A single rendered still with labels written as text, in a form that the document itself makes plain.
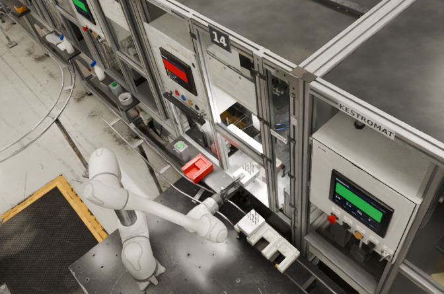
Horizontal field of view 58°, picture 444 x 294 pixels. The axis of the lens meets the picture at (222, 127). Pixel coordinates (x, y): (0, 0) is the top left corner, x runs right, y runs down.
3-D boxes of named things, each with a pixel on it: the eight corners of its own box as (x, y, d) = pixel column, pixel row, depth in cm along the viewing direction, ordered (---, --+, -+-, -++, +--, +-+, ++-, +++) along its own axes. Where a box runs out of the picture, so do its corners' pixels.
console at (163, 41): (161, 90, 240) (139, 25, 206) (197, 65, 250) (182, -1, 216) (206, 124, 216) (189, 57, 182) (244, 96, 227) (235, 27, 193)
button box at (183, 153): (176, 156, 264) (172, 145, 255) (185, 149, 266) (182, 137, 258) (184, 162, 259) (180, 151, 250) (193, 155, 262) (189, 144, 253)
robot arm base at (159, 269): (145, 297, 229) (143, 294, 224) (125, 270, 241) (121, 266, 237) (170, 275, 235) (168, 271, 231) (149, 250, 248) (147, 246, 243)
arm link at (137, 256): (131, 284, 229) (118, 269, 213) (127, 255, 241) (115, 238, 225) (158, 275, 230) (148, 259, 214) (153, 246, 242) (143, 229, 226)
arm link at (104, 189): (130, 201, 183) (127, 177, 192) (94, 192, 172) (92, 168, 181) (115, 216, 189) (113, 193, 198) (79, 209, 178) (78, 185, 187)
